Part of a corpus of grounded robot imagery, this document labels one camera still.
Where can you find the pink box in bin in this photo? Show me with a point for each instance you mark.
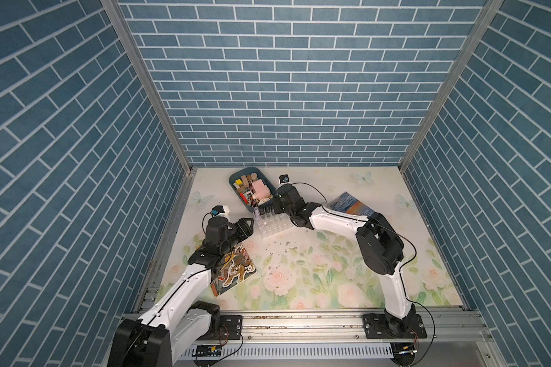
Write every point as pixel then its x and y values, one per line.
pixel 260 189

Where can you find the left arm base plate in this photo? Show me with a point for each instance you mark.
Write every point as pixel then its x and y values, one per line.
pixel 224 329

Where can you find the aluminium mounting rail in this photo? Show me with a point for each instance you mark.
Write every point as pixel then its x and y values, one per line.
pixel 346 326

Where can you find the left circuit board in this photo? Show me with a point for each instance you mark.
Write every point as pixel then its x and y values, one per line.
pixel 207 351

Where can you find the right circuit board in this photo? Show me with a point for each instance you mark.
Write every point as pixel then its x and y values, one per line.
pixel 404 353

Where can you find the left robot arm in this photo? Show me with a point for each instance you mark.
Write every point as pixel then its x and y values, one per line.
pixel 162 334

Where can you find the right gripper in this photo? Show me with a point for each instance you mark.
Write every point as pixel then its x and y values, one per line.
pixel 276 203

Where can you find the clear acrylic lipstick organizer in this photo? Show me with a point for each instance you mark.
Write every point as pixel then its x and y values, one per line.
pixel 270 224

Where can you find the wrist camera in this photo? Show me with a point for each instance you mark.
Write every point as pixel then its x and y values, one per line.
pixel 283 179
pixel 220 211

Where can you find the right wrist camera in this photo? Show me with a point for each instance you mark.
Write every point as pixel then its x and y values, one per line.
pixel 283 179

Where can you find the yellow illustrated book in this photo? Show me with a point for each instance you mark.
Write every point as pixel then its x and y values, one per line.
pixel 236 268

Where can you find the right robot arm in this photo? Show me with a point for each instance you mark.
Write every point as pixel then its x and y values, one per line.
pixel 381 247

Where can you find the circuit board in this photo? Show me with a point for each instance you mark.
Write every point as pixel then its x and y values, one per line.
pixel 404 353
pixel 207 351

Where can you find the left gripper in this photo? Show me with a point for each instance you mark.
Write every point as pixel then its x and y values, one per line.
pixel 246 231

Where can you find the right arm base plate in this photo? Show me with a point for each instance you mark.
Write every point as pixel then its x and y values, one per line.
pixel 386 326

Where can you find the blue book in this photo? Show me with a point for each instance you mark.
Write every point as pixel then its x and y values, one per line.
pixel 348 204

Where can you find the teal plastic bin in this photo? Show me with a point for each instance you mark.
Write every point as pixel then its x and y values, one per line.
pixel 241 181

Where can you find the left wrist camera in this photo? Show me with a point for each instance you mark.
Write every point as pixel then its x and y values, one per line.
pixel 220 211

